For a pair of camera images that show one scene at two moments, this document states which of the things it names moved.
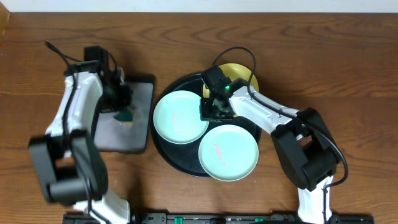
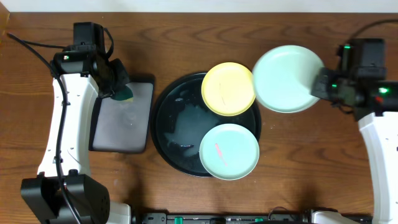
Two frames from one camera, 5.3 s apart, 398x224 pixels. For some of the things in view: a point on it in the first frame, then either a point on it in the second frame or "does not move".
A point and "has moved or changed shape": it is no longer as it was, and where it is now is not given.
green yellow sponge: [126, 117] has moved or changed shape
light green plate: [177, 117] to [283, 77]
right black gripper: [204, 114] to [319, 85]
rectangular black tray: [134, 135] does not move
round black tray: [185, 157] does not move
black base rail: [222, 218] does not move
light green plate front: [228, 152] does not move
